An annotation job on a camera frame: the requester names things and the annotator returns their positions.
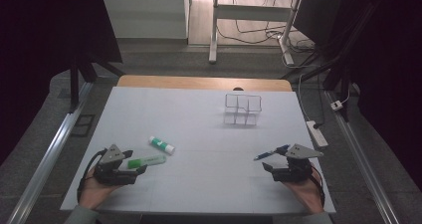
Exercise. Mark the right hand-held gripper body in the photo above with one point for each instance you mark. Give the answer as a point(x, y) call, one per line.
point(292, 171)

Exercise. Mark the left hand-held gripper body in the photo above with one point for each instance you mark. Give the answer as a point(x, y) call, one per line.
point(111, 171)

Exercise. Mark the green highlighter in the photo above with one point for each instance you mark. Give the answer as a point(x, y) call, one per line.
point(146, 161)

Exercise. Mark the blue pen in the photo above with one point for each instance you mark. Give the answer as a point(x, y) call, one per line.
point(265, 155)

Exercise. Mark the white and green glue stick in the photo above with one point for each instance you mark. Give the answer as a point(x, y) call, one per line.
point(161, 145)

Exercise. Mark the clear acrylic pen holder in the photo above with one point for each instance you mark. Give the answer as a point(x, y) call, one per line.
point(242, 109)

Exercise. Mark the person's left hand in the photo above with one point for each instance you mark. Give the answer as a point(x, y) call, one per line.
point(93, 192)

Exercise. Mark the person's right hand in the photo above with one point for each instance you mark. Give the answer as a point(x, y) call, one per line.
point(308, 194)

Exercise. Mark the white power strip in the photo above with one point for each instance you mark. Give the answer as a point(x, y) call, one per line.
point(317, 134)

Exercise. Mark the black plug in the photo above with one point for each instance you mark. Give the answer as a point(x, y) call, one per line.
point(317, 126)

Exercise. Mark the small white adapter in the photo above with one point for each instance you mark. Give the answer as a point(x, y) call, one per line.
point(336, 105)

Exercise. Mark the black stand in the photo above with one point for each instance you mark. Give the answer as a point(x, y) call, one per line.
point(335, 68)
point(74, 84)

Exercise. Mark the black curtain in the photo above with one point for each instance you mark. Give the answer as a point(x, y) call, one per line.
point(40, 51)
point(391, 68)

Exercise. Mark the white cabinet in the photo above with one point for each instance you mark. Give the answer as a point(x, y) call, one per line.
point(146, 15)

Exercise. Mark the black rectangular floor frame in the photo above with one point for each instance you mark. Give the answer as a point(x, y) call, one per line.
point(83, 126)

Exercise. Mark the aluminium floor rail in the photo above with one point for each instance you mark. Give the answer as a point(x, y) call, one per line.
point(361, 157)
point(49, 151)

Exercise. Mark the white desk frame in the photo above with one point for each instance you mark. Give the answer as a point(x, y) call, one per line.
point(252, 13)

